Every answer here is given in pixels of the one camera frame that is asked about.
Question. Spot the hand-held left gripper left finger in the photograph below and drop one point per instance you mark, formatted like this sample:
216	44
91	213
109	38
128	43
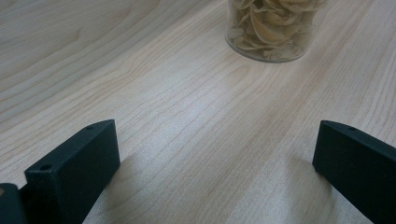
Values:
74	168

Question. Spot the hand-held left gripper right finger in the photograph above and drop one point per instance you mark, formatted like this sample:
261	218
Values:
358	165

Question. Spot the clear jar of dried slices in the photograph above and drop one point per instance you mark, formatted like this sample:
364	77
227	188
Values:
271	28

